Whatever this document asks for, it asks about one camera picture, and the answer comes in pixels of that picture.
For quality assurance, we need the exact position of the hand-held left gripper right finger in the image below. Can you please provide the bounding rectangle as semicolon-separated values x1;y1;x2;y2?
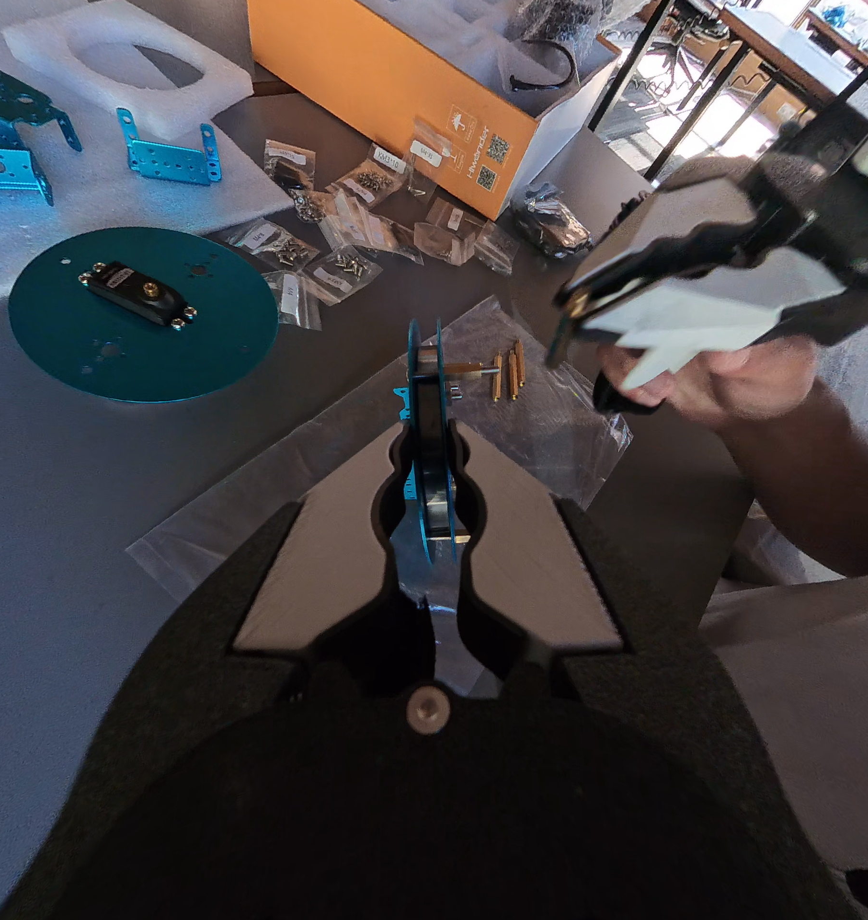
448;420;625;651

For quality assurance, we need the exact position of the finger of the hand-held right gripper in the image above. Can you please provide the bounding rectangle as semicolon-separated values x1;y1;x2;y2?
548;248;848;391
555;176;760;317

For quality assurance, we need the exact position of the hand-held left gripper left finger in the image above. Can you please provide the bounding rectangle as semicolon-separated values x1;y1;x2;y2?
231;420;415;655

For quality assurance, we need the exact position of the large clear plastic bag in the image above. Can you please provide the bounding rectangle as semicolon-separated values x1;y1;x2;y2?
124;293;634;606

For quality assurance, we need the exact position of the blue round metal base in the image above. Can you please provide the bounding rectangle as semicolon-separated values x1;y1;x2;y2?
391;317;504;563

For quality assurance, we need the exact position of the teal disc with servo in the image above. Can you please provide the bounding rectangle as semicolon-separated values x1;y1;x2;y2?
6;225;282;405

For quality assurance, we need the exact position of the person's right forearm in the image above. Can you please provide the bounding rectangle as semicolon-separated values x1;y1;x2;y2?
713;379;868;581

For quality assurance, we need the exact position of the person's right hand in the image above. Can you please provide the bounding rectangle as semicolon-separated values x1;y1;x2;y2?
594;336;821;432

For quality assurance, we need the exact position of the silver antistatic bag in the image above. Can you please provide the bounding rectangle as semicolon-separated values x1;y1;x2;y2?
508;182;596;261

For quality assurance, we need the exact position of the bubble wrap bundle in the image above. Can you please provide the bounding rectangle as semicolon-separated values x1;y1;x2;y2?
504;0;623;38

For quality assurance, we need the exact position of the white foam box insert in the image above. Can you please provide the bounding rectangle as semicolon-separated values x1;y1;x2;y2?
354;0;616;89

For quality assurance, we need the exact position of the pile of small screw bags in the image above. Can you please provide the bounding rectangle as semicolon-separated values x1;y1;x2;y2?
217;117;523;333

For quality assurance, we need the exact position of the orange cardboard box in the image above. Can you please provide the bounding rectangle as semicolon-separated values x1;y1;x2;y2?
246;0;619;224

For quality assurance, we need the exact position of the flat white foam sheet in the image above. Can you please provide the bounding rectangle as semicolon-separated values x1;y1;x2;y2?
0;0;296;304

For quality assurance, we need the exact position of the white foam tray with notch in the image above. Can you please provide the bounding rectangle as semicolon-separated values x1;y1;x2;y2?
0;0;255;110

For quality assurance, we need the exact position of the black cable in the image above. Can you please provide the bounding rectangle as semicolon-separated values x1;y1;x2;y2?
508;38;579;94

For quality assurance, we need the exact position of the blue multi-hole U bracket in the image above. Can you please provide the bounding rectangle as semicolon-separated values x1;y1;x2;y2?
115;106;219;188

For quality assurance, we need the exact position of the small blue metal bracket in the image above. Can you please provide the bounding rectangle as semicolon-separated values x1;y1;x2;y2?
0;142;56;207

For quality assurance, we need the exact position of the tall teal metal bracket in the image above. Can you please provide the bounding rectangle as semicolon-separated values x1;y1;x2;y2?
0;65;84;153

